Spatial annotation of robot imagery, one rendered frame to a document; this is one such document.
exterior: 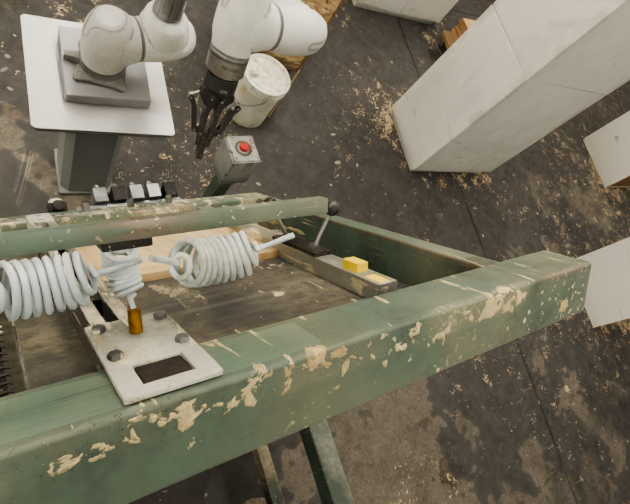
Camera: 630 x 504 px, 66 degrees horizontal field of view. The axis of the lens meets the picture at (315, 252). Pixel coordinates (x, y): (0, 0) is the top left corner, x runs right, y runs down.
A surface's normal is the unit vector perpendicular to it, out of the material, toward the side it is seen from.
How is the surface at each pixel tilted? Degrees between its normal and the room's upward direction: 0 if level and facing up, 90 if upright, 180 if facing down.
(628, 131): 90
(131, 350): 55
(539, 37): 90
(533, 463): 0
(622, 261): 90
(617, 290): 90
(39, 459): 35
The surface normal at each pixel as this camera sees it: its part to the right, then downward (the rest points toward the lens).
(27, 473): 0.57, 0.23
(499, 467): 0.47, -0.37
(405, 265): -0.82, 0.15
